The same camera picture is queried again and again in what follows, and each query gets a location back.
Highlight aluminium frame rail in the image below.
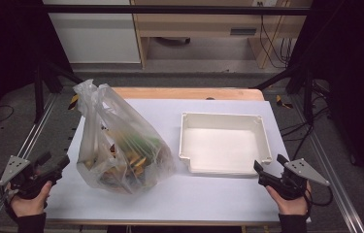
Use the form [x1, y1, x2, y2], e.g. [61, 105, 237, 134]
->
[290, 95, 364, 233]
[0, 91, 59, 233]

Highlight person's right hand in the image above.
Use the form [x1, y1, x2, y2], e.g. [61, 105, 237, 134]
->
[265, 181, 314, 216]

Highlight clear plastic bag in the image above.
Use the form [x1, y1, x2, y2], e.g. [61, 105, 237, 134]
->
[72, 79, 177, 196]

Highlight black metal crossbar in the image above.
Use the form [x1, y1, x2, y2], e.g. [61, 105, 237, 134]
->
[42, 4, 312, 17]

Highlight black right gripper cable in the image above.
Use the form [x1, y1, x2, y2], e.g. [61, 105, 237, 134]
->
[303, 183, 314, 212]

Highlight bundle of black floor cables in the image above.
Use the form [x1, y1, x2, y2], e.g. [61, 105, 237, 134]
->
[280, 81, 333, 161]

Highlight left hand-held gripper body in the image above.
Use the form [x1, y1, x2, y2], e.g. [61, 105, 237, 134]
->
[0, 155, 63, 200]

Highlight black hanging desk cables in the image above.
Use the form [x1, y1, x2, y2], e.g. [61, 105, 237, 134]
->
[256, 1, 295, 69]

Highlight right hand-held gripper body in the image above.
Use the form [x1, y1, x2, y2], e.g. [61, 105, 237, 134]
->
[258, 157, 331, 201]

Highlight yellow and black tape strip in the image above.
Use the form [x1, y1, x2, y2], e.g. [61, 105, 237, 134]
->
[67, 93, 81, 111]
[275, 94, 294, 110]

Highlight white plastic tray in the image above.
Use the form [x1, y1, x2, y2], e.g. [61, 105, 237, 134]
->
[178, 112, 273, 178]

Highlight black looped floor cable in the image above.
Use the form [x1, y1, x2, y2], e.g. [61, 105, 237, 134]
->
[310, 184, 335, 208]

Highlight white cabinet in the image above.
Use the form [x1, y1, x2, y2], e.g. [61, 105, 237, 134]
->
[42, 0, 142, 65]

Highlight person's left hand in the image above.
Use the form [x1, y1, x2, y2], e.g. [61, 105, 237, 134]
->
[9, 180, 53, 217]

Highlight dark curtain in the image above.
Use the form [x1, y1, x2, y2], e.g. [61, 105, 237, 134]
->
[287, 0, 364, 198]
[0, 0, 74, 150]

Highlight thin black floor cable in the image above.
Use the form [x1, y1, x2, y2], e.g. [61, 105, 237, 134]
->
[0, 104, 16, 124]

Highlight wooden table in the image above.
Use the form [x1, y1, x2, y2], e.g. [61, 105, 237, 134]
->
[46, 86, 304, 227]

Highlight light wooden desk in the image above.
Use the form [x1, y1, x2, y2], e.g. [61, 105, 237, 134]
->
[130, 0, 314, 70]

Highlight white table mat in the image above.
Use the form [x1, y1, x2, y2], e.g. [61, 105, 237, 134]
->
[45, 98, 313, 225]

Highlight black metal stand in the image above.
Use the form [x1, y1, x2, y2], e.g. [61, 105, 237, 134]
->
[250, 62, 316, 125]
[33, 61, 85, 124]

